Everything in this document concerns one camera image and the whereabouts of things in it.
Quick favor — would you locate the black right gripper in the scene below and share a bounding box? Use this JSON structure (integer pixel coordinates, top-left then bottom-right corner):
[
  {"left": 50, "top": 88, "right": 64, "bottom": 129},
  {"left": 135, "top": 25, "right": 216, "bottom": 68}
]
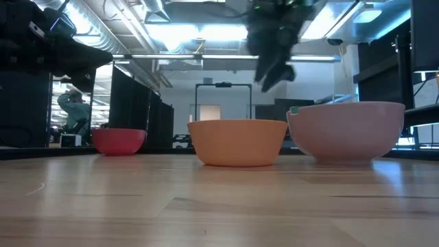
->
[{"left": 247, "top": 0, "right": 315, "bottom": 93}]

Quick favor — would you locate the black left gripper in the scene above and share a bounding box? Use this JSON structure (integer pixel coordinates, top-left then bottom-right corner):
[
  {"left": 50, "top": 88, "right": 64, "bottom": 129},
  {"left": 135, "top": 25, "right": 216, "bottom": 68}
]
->
[{"left": 0, "top": 0, "right": 113, "bottom": 93}]

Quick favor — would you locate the red bowl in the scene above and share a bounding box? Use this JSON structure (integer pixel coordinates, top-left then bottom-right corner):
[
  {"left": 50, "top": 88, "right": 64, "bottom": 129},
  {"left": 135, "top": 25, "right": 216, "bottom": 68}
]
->
[{"left": 91, "top": 128, "right": 147, "bottom": 156}]

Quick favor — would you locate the pink bowl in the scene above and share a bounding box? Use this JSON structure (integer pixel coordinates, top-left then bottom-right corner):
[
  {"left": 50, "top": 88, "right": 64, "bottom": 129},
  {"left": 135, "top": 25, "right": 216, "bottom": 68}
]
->
[{"left": 286, "top": 101, "right": 406, "bottom": 164}]

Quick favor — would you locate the person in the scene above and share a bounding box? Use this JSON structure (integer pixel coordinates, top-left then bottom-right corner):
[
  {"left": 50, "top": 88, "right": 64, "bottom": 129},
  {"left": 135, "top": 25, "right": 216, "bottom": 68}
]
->
[{"left": 57, "top": 88, "right": 91, "bottom": 137}]

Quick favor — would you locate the dark partition panel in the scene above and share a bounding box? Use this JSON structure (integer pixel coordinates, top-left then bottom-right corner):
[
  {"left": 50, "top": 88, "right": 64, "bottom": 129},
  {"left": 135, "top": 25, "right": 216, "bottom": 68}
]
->
[{"left": 0, "top": 71, "right": 51, "bottom": 149}]

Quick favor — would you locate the long ceiling light bar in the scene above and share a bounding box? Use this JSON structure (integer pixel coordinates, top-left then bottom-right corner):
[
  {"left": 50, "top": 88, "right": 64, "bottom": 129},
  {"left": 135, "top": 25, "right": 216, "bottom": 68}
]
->
[{"left": 112, "top": 54, "right": 342, "bottom": 63}]

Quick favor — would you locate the black desk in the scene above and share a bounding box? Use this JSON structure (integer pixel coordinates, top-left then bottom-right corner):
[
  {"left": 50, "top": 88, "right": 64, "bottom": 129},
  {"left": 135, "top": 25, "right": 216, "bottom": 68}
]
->
[{"left": 403, "top": 104, "right": 439, "bottom": 128}]

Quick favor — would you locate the black monitor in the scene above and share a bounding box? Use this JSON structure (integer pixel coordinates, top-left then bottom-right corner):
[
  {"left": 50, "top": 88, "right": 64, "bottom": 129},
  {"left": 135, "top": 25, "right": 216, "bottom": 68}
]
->
[{"left": 410, "top": 0, "right": 439, "bottom": 73}]

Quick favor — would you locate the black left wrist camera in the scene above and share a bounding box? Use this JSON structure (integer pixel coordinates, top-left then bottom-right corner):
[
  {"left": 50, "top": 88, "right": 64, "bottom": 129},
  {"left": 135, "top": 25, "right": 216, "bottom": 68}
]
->
[{"left": 29, "top": 7, "right": 78, "bottom": 39}]

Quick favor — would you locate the black background rig frame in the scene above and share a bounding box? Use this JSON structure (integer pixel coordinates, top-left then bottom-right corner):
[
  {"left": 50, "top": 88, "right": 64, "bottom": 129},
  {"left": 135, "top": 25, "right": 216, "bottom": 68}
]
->
[{"left": 194, "top": 81, "right": 253, "bottom": 121}]

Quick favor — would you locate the black folding partition wall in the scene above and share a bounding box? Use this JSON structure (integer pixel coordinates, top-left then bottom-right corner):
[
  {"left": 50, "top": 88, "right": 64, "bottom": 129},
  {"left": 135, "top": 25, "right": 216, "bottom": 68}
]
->
[{"left": 108, "top": 64, "right": 175, "bottom": 149}]

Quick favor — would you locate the black metal table frame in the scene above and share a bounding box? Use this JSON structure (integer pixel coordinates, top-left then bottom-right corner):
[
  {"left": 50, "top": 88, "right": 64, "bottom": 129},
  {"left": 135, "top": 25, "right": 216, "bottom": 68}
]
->
[{"left": 0, "top": 146, "right": 439, "bottom": 161}]

